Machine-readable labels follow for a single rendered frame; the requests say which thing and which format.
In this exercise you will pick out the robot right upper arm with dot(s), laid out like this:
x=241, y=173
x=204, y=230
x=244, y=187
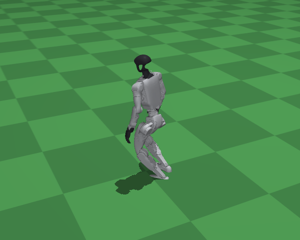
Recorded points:
x=161, y=84

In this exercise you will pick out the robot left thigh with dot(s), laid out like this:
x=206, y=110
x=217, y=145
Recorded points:
x=140, y=136

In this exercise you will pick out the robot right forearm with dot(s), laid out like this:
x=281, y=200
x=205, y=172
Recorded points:
x=161, y=100

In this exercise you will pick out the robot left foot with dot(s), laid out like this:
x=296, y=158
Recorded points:
x=156, y=176

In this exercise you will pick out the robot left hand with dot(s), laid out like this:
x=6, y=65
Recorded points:
x=128, y=133

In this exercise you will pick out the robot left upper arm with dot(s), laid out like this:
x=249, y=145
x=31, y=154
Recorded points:
x=137, y=89

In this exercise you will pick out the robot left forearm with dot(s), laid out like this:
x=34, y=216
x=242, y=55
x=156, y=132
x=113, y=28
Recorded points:
x=134, y=119

